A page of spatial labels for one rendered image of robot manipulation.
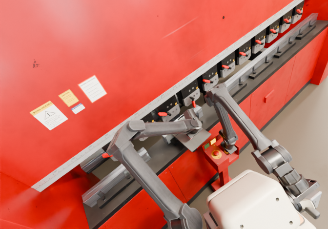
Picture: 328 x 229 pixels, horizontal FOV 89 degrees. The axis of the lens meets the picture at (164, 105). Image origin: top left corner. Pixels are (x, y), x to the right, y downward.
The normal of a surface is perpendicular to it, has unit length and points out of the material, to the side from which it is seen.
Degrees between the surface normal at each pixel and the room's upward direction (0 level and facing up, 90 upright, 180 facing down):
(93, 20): 90
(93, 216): 0
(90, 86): 90
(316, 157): 0
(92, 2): 90
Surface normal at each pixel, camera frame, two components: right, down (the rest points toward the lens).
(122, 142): 0.60, -0.52
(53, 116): 0.57, 0.41
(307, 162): -0.29, -0.71
